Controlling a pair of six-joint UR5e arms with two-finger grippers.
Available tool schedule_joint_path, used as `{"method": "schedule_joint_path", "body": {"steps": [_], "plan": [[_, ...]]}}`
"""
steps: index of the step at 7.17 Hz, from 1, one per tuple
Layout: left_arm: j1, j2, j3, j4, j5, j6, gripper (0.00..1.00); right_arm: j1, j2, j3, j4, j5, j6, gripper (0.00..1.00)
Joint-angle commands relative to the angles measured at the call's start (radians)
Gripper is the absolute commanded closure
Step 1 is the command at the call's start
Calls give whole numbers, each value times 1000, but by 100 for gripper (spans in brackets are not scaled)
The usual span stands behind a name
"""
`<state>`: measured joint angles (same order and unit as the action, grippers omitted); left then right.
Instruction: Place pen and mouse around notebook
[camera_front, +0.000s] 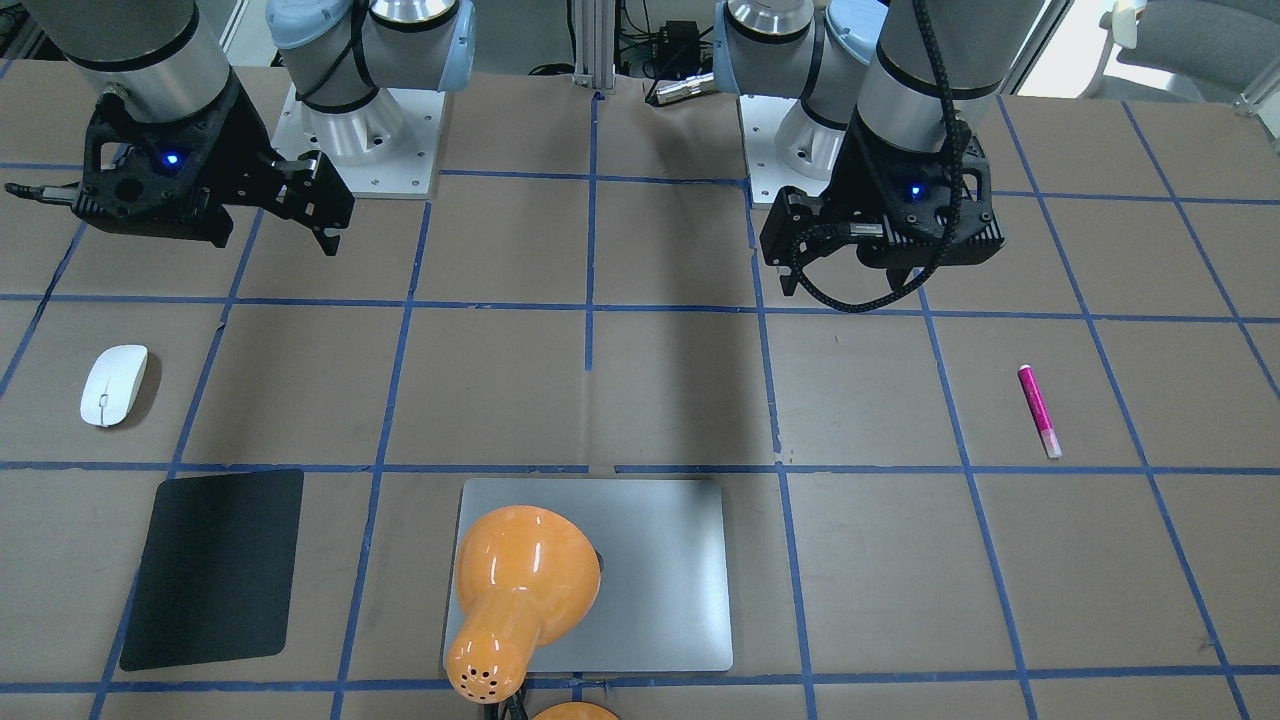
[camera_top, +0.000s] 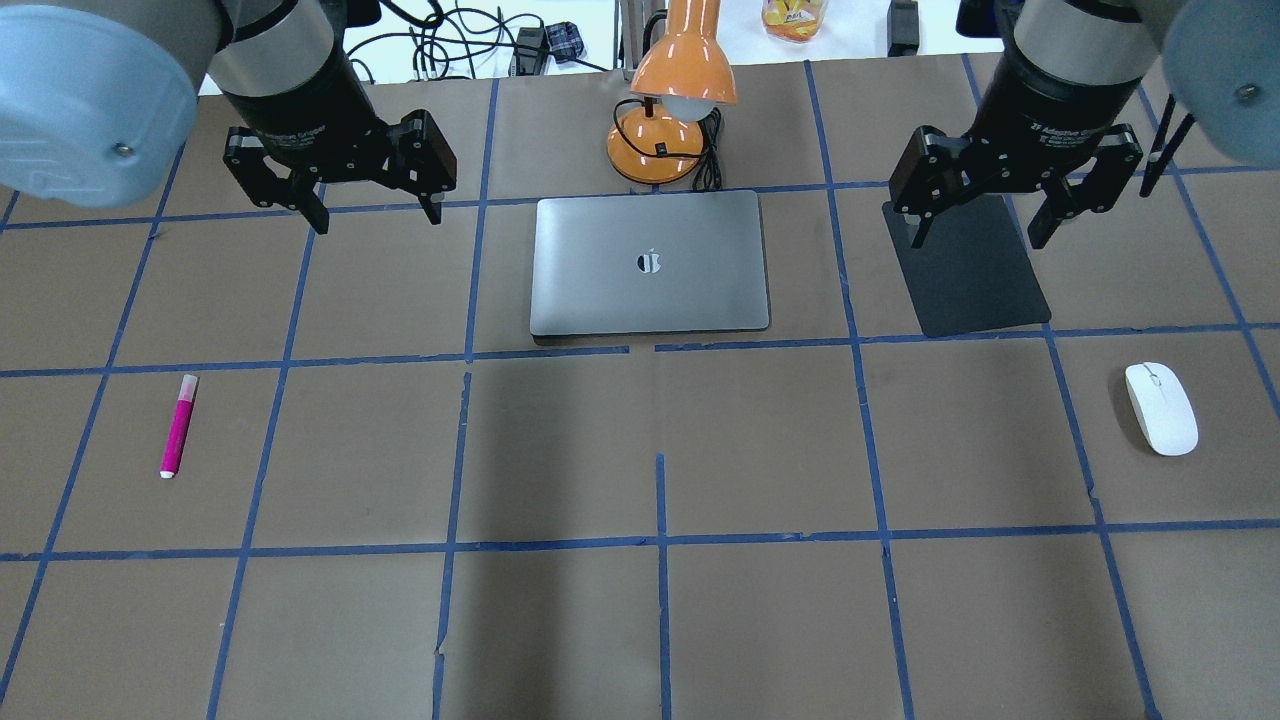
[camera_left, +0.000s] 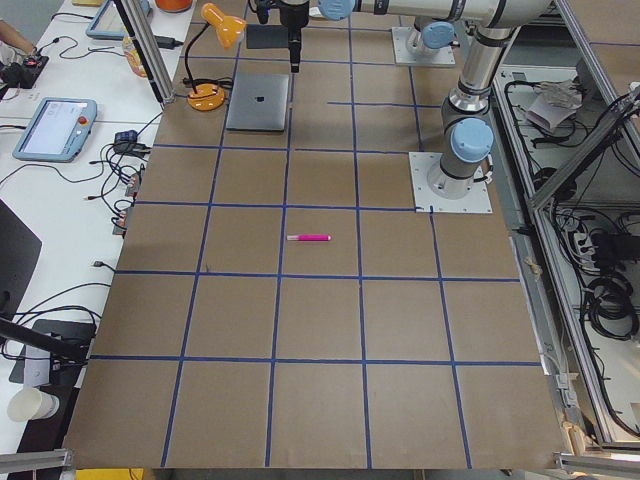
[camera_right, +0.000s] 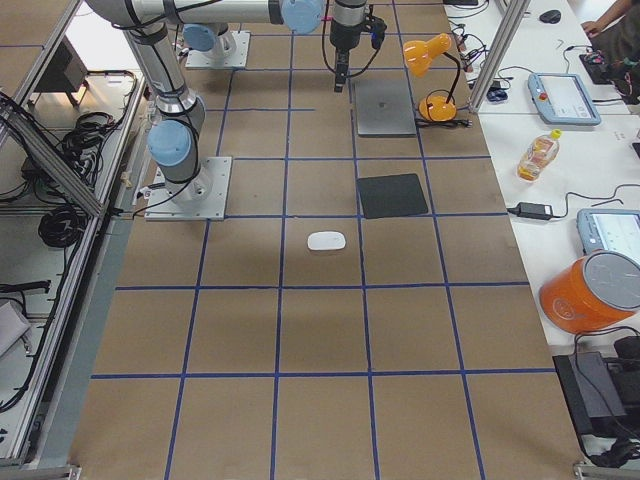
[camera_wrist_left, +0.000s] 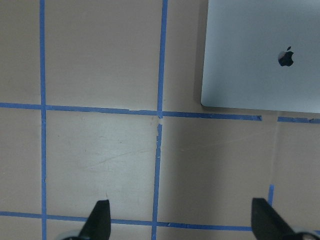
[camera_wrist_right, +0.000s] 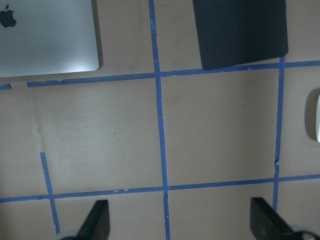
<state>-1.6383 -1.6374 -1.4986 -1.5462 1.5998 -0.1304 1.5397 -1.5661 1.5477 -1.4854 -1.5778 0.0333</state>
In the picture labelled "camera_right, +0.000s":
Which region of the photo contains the black desk mouse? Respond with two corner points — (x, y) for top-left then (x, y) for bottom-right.
(538, 9), (562, 25)

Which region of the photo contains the far blue teach pendant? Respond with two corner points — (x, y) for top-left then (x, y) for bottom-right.
(527, 73), (601, 126)

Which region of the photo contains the grey closed laptop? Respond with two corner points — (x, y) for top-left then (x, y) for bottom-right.
(354, 79), (416, 138)

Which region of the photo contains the aluminium frame post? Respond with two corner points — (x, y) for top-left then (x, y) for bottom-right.
(469, 1), (529, 114)

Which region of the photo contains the black power adapter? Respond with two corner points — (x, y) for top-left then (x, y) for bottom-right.
(515, 202), (554, 220)

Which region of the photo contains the blue teach pendant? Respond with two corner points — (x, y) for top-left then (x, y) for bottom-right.
(527, 73), (601, 126)
(576, 208), (640, 262)

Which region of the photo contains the person's hand at desk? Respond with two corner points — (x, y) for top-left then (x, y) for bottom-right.
(581, 20), (607, 38)

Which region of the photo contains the orange desk lamp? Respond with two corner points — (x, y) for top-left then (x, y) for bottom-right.
(402, 33), (462, 123)

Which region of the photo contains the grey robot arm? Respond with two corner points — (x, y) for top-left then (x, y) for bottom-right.
(183, 23), (236, 57)
(88, 1), (387, 156)

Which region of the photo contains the orange bucket grey lid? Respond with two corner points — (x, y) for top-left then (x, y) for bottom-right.
(539, 250), (639, 333)

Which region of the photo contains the black mousepad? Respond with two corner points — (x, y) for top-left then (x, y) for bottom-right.
(356, 173), (428, 219)

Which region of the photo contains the near blue teach pendant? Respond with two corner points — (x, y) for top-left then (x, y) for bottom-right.
(576, 208), (640, 262)

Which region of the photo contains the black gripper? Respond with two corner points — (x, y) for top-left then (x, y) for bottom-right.
(330, 19), (367, 92)

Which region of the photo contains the white computer mouse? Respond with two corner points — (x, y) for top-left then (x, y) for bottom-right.
(307, 231), (346, 252)

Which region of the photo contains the yellow juice bottle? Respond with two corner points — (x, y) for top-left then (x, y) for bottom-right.
(517, 129), (563, 181)

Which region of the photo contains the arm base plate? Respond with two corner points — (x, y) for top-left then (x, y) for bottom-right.
(143, 156), (232, 221)
(184, 24), (251, 70)

